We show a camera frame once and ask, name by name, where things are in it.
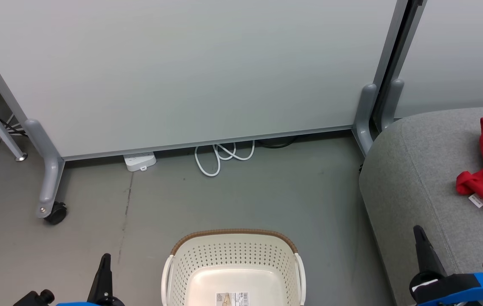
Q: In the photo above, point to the grey fabric sofa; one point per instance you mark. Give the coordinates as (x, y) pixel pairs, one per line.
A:
(420, 178)

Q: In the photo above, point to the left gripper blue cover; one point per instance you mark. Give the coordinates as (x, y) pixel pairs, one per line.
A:
(97, 303)

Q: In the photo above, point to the grey partition foot with caster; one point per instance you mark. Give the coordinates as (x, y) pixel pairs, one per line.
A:
(48, 178)

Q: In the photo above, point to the white power strip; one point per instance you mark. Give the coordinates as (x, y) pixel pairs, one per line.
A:
(139, 161)

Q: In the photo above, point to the black caster wheel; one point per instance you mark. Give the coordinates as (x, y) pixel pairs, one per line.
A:
(56, 213)

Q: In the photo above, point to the wide white partition panel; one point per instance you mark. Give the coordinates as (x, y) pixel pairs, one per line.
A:
(182, 68)

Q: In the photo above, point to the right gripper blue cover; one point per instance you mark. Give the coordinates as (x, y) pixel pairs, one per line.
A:
(458, 291)

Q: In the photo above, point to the cream perforated laundry basket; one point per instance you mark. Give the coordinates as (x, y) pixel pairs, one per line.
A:
(233, 263)

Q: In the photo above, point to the narrow white partition panel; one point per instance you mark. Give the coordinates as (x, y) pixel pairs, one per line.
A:
(462, 51)

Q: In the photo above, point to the printed label in basket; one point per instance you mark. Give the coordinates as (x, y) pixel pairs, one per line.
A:
(232, 299)

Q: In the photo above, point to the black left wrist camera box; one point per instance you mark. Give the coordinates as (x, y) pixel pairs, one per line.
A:
(37, 298)

